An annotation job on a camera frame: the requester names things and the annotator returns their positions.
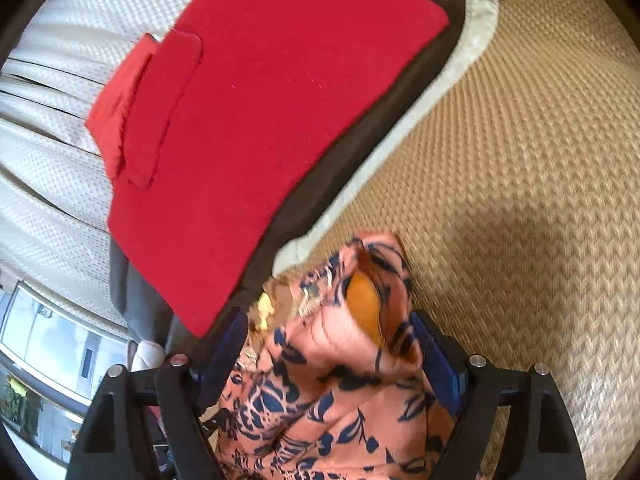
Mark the woven straw mat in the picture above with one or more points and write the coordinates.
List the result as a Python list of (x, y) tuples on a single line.
[(525, 160)]

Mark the white rounded pillow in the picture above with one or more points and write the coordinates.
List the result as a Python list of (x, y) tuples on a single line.
[(147, 355)]

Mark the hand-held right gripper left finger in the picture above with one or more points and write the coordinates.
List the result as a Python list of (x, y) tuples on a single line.
[(225, 355)]

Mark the dark brown cushion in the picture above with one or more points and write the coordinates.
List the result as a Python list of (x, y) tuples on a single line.
[(435, 60)]

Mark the white textured curtain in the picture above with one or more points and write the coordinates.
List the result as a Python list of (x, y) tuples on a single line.
[(50, 185)]

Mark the grey cloth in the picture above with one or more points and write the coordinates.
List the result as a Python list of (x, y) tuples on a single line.
[(140, 300)]

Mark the orange floral garment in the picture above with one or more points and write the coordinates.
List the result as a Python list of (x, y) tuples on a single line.
[(325, 360)]

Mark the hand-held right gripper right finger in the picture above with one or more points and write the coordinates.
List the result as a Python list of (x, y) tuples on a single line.
[(440, 360)]

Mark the glass window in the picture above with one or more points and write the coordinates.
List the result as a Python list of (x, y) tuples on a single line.
[(50, 330)]

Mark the red folded cloth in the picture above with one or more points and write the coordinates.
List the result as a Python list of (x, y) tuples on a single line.
[(275, 110)]

